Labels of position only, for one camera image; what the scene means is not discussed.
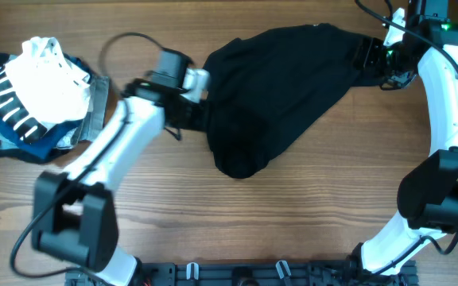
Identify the black t-shirt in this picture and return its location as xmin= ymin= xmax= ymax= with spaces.
xmin=204 ymin=23 xmax=382 ymax=179

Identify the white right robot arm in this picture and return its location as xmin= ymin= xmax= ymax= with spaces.
xmin=357 ymin=0 xmax=458 ymax=281

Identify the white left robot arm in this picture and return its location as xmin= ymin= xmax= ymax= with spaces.
xmin=26 ymin=48 xmax=210 ymax=285

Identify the grey denim garment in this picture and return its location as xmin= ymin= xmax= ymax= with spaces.
xmin=0 ymin=75 xmax=109 ymax=150

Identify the blue garment in pile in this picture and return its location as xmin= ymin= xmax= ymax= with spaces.
xmin=0 ymin=59 xmax=95 ymax=160

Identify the black white striped garment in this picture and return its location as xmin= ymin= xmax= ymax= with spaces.
xmin=0 ymin=67 xmax=49 ymax=145

